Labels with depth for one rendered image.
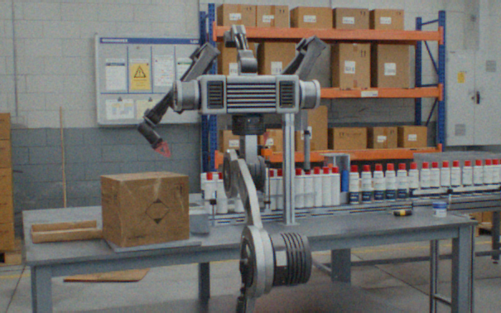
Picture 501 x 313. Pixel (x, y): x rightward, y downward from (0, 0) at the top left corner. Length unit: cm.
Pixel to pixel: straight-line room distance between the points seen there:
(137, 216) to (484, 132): 654
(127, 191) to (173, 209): 22
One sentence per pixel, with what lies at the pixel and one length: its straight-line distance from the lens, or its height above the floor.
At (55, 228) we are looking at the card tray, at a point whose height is 84.
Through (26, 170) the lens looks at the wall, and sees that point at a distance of 758.
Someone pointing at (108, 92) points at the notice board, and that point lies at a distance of 740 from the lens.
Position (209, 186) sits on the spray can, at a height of 102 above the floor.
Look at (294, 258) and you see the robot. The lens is 213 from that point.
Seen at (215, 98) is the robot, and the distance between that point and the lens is 250.
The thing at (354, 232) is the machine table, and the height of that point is 83.
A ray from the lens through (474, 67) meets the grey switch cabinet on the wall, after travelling 856.
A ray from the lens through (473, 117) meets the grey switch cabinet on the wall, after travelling 855.
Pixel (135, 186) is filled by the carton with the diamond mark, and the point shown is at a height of 109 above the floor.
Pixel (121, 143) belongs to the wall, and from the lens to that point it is 754.
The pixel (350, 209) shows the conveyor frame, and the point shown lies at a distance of 341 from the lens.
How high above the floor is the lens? 140
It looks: 4 degrees down
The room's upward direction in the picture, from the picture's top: 1 degrees counter-clockwise
